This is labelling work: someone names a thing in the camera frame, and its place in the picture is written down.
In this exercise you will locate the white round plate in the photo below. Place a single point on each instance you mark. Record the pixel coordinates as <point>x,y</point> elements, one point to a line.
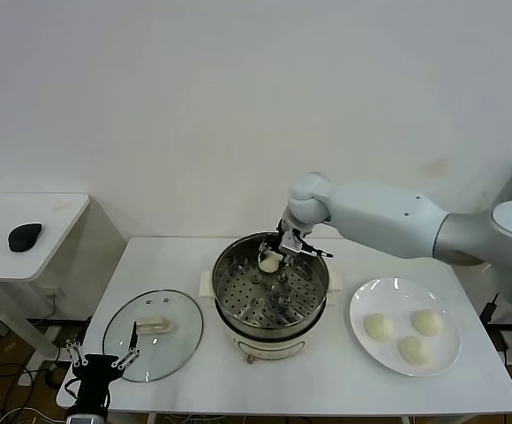
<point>371,300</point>

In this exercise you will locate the black computer mouse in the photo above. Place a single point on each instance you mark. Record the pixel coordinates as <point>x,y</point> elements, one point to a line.
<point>25,237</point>

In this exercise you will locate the white steamed baozi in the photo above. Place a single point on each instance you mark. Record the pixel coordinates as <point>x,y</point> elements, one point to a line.
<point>426,321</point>
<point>268,263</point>
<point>378,327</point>
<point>412,350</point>

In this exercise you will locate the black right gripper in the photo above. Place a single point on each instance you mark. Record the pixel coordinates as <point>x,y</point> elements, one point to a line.
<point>292,240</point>

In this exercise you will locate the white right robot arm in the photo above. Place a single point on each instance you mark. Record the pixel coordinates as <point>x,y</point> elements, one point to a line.
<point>371,212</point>

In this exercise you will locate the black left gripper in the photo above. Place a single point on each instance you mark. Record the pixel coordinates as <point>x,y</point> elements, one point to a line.
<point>97,375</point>

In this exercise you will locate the cream electric cooking pot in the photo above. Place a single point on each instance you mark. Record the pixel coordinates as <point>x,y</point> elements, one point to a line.
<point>265,345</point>

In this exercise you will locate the white side table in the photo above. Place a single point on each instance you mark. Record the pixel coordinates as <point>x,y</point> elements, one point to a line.
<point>39,207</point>

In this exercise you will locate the stainless steel steamer basket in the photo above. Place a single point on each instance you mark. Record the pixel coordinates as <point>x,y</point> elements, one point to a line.
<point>247,305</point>

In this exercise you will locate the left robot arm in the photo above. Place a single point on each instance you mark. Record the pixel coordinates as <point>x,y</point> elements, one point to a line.
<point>84,418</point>

